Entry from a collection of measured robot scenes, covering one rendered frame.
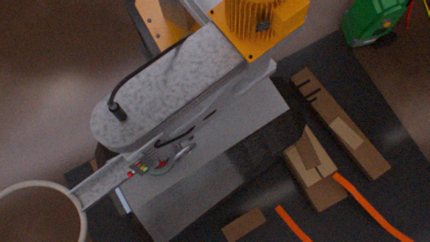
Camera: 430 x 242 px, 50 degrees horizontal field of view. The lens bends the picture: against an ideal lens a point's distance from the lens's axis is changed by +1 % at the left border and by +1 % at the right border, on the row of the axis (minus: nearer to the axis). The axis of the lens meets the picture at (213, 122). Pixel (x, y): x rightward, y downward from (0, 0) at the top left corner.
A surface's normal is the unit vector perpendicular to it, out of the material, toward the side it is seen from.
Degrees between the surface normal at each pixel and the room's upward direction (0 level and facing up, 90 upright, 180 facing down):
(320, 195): 0
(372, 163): 0
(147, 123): 0
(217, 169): 45
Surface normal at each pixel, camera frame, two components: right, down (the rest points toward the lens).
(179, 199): 0.36, 0.39
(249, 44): -0.04, -0.25
